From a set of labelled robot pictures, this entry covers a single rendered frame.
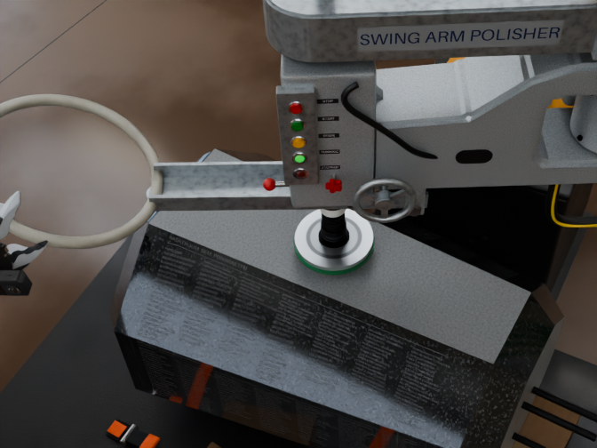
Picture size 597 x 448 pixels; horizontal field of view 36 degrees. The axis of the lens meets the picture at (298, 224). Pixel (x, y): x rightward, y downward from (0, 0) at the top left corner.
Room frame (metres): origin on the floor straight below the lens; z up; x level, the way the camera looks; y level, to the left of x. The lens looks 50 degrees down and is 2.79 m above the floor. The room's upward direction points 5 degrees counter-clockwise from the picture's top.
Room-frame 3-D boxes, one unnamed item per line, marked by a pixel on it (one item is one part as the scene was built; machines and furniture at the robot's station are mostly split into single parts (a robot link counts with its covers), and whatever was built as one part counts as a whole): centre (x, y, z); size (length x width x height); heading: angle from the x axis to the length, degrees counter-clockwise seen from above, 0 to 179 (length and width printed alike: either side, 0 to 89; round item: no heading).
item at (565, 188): (2.15, -0.71, 0.37); 0.66 x 0.66 x 0.74; 58
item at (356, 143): (1.54, -0.17, 1.33); 0.36 x 0.22 x 0.45; 86
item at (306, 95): (1.43, -0.02, 1.38); 0.08 x 0.03 x 0.28; 86
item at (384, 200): (1.42, -0.20, 1.20); 0.15 x 0.10 x 0.15; 86
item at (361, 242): (1.54, -0.09, 0.88); 0.21 x 0.21 x 0.01
